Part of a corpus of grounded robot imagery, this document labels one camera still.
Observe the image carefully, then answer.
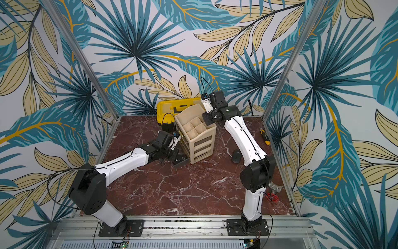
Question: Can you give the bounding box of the beige drawer organizer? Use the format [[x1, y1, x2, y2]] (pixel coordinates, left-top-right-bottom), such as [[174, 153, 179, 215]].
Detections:
[[175, 104, 217, 164]]

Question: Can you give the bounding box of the black computer mouse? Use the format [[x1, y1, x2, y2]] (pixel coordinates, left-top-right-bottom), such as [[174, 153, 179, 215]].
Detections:
[[231, 149, 243, 164]]

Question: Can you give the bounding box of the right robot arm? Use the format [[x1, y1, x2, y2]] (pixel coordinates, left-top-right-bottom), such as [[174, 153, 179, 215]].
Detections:
[[201, 91, 276, 230]]

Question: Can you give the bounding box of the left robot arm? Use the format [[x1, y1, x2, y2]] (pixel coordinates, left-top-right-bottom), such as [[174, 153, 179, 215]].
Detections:
[[68, 131, 180, 235]]

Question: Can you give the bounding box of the yellow black toolbox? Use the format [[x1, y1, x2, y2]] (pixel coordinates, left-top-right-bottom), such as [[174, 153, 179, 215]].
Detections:
[[157, 98, 200, 133]]

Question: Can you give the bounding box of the yellow black screwdriver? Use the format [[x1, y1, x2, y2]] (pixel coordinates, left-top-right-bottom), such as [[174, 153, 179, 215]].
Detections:
[[260, 129, 271, 146]]

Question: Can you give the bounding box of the grey small object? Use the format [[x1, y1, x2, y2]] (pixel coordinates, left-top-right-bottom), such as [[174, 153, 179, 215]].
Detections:
[[270, 183, 283, 194]]

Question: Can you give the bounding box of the red small object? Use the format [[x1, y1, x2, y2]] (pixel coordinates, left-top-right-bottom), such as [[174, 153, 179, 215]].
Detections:
[[267, 193, 279, 203]]

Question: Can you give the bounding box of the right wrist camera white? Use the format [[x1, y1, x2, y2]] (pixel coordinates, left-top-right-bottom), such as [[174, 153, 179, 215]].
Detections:
[[201, 93, 215, 113]]

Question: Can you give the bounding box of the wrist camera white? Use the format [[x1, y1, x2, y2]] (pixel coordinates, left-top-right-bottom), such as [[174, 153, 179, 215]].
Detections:
[[201, 93, 215, 113], [172, 135, 181, 148]]

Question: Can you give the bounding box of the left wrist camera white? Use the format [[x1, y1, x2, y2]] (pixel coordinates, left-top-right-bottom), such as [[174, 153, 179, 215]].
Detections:
[[172, 135, 181, 148]]

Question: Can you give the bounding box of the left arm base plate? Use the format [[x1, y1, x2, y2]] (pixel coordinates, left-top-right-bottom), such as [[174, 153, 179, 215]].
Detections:
[[98, 218, 145, 237]]

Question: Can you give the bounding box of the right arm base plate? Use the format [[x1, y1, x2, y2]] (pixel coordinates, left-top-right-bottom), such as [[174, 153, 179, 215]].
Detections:
[[224, 217, 269, 236]]

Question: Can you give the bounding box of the aluminium front rail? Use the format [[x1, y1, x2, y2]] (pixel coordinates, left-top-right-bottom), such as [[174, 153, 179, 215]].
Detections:
[[47, 215, 321, 249]]

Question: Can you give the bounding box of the right aluminium corner post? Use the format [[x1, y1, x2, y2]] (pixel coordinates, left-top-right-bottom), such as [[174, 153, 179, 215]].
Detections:
[[262, 0, 326, 121]]

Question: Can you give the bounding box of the aluminium corner post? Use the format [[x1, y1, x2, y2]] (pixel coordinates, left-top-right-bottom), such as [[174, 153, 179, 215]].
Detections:
[[42, 0, 119, 119], [262, 0, 326, 121]]

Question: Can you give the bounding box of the left aluminium corner post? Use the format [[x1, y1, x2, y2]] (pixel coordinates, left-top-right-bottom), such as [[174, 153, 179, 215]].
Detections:
[[42, 0, 119, 119]]

